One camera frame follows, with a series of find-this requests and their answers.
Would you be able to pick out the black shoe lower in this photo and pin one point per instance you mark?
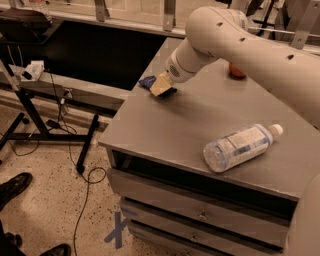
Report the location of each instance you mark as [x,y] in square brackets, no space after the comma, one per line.
[59,250]

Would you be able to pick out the metal railing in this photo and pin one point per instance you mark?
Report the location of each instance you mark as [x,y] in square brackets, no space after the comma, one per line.
[168,17]

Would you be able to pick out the red apple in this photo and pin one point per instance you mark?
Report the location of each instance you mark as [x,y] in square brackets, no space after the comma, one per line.
[234,71]

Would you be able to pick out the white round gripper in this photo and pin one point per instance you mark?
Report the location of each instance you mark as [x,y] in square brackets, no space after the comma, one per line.
[175,71]

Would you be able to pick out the grey drawer cabinet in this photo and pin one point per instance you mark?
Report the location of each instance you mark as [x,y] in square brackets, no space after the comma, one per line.
[266,206]

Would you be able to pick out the dark tray shelf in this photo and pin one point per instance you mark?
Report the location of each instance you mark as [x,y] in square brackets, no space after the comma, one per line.
[24,26]

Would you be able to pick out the white device on stand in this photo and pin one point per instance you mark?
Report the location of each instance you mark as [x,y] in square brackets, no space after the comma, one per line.
[33,71]

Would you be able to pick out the clear plastic water bottle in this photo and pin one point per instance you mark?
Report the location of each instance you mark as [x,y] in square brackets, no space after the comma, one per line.
[238,147]

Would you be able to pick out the blue rxbar blueberry wrapper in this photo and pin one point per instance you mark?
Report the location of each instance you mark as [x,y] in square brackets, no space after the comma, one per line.
[148,81]

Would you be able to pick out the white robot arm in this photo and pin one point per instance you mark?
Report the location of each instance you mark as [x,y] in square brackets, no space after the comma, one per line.
[289,74]

